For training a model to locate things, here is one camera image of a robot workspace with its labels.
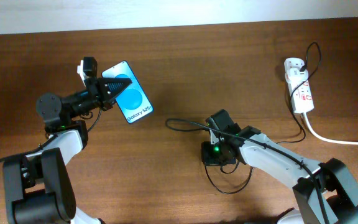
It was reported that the blue Galaxy smartphone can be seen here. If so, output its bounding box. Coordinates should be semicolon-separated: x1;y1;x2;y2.
102;61;154;124

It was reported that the black charger cable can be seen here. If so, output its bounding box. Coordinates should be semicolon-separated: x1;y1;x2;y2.
204;42;323;195

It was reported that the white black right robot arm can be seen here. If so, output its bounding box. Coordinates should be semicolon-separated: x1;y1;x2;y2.
201;123;358;223

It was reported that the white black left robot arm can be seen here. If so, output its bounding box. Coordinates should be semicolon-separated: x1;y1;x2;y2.
2;77;132;223

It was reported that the white charger plug adapter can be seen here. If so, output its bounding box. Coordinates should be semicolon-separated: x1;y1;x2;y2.
285;67;309;84

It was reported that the white power strip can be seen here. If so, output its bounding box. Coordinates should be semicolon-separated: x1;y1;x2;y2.
284;57;314;114

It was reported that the white power strip cord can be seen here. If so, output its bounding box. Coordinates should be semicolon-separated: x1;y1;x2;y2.
301;111;358;147

